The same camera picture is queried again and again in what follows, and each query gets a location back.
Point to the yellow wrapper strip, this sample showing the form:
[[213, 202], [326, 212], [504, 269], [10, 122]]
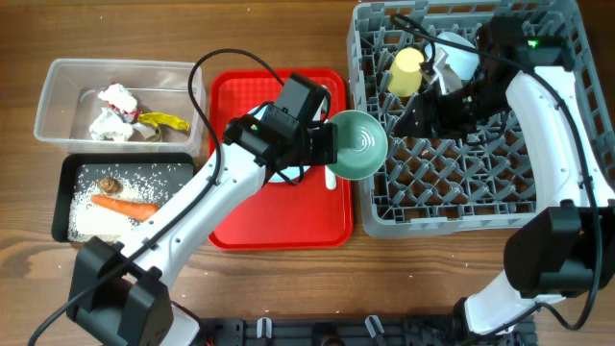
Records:
[[156, 119]]

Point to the yellow plastic cup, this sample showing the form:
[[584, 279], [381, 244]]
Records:
[[405, 72]]

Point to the white plastic spoon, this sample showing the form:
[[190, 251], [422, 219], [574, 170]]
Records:
[[330, 179]]

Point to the white rice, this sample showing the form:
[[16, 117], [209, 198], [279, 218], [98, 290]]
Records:
[[143, 183]]

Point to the black plastic tray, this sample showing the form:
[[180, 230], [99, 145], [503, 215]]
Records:
[[68, 174]]

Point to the large light blue plate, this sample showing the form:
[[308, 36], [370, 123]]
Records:
[[283, 175]]

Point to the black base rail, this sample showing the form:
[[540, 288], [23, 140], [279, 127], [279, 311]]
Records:
[[372, 330]]

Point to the light blue bowl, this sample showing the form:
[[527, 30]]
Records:
[[464, 64]]

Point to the red serving tray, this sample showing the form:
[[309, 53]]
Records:
[[279, 216]]

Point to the teal green bowl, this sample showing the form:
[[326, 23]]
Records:
[[361, 145]]

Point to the red foil wrapper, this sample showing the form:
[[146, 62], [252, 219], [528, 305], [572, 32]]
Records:
[[128, 117]]

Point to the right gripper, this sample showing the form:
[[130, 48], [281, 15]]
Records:
[[430, 121]]

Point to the orange carrot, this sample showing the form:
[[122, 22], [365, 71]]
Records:
[[139, 211]]

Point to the grey dishwasher rack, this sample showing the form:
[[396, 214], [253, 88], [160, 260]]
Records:
[[439, 187]]

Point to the clear plastic bin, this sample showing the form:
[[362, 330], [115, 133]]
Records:
[[69, 104]]

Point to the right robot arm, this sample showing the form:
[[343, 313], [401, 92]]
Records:
[[567, 249]]

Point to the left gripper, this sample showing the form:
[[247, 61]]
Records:
[[325, 142]]

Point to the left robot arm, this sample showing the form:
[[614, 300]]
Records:
[[120, 292]]

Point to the white tissue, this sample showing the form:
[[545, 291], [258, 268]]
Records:
[[119, 98], [109, 125]]

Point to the brown food lump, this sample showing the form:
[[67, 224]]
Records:
[[109, 185]]

